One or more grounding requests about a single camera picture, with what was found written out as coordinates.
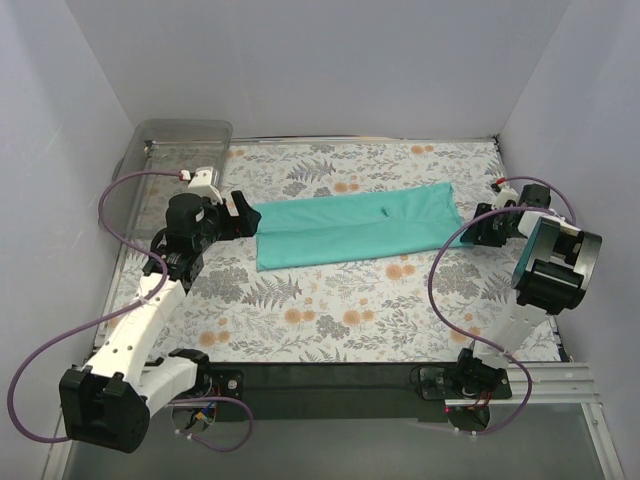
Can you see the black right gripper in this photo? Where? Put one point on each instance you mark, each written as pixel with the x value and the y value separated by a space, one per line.
pixel 489 226

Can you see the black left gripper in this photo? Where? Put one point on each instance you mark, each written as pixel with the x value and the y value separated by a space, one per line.
pixel 235 214

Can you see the teal t shirt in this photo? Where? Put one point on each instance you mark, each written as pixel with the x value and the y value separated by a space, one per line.
pixel 353 227

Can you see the clear plastic bin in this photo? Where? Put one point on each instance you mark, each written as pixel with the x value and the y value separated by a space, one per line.
pixel 136 208

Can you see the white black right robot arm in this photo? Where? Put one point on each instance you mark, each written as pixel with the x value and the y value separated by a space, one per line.
pixel 552 274

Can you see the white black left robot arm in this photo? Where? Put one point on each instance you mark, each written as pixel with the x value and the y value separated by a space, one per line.
pixel 110 401

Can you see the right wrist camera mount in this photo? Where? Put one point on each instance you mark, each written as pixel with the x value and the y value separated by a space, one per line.
pixel 505 196

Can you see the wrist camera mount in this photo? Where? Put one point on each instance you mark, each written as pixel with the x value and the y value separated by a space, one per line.
pixel 204 181
pixel 505 196

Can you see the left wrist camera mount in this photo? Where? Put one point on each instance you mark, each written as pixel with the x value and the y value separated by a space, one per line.
pixel 204 181

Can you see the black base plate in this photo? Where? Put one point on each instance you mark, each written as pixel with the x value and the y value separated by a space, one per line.
pixel 337 391

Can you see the aluminium frame rail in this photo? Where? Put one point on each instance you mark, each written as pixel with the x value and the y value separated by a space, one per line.
pixel 552 427

